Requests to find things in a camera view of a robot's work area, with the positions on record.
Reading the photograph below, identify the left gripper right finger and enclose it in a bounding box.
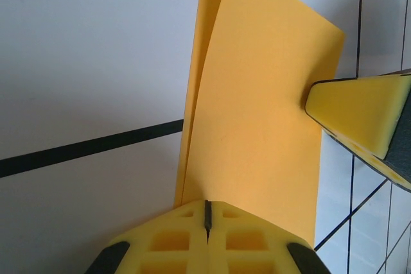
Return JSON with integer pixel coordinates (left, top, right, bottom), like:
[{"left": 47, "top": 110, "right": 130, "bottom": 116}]
[{"left": 207, "top": 200, "right": 328, "bottom": 274}]

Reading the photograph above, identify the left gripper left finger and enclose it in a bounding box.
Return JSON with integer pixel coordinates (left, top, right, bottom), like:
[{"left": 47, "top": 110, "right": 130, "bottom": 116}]
[{"left": 85, "top": 200, "right": 210, "bottom": 274}]

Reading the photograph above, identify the yellow cloth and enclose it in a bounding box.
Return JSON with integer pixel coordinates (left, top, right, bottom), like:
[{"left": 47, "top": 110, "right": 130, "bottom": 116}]
[{"left": 173, "top": 0, "right": 347, "bottom": 249}]

